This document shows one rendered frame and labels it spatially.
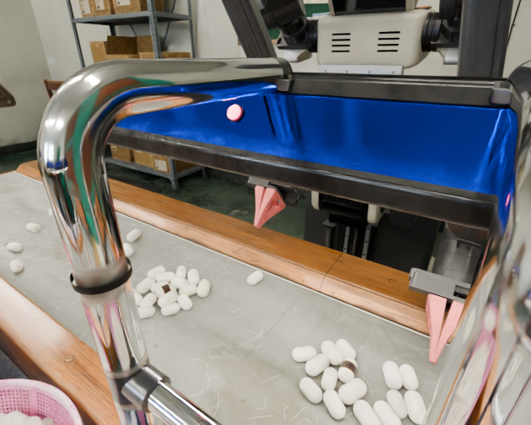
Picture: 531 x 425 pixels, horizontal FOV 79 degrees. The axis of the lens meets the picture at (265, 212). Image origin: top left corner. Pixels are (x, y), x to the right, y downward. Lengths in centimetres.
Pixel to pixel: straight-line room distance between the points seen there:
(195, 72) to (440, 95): 13
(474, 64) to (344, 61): 56
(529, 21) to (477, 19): 187
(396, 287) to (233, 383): 31
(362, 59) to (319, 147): 77
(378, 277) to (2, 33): 506
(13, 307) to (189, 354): 30
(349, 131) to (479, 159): 7
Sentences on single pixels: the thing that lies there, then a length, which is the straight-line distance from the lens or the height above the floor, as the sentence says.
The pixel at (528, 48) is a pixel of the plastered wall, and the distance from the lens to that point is 235.
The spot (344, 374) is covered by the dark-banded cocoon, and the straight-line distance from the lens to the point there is 47.
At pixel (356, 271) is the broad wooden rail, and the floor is 76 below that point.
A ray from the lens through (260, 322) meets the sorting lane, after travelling 54.
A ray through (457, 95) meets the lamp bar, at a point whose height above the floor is 110.
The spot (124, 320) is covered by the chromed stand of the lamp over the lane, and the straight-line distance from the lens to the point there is 18.
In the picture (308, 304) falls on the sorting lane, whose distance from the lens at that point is 57.
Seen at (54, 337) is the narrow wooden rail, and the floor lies 76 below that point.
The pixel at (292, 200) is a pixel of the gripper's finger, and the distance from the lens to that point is 65.
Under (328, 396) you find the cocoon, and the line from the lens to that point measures 45.
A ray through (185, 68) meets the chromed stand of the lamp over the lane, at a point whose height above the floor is 112.
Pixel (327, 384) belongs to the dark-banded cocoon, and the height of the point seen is 76.
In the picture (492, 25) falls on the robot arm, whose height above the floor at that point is 115.
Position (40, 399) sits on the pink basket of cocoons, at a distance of 52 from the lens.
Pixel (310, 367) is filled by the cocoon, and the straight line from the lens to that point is 47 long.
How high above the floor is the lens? 112
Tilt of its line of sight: 26 degrees down
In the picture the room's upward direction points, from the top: straight up
